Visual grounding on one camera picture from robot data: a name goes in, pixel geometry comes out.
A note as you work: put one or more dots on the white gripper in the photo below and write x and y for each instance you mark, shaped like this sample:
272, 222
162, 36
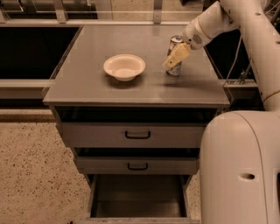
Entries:
193, 35

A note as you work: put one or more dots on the silver blue redbull can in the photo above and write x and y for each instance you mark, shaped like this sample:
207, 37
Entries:
174, 41

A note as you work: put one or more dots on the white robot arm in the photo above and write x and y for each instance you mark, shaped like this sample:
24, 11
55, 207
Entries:
239, 163

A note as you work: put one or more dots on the grey drawer cabinet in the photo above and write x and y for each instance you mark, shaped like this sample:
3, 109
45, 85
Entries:
82, 82

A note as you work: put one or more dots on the grey top drawer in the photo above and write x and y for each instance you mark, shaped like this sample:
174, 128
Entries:
133, 127

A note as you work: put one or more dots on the grey drawer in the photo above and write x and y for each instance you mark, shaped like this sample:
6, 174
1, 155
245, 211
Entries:
138, 161
139, 199
133, 127

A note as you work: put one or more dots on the grey middle drawer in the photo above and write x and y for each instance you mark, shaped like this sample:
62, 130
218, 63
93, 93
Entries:
138, 161

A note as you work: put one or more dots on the grey bottom drawer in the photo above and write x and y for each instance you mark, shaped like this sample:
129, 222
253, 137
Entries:
139, 199

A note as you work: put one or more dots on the white paper bowl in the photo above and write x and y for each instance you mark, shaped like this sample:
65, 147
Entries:
124, 67

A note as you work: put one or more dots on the metal clamp pole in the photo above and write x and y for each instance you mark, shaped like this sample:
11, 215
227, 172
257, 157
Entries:
243, 74

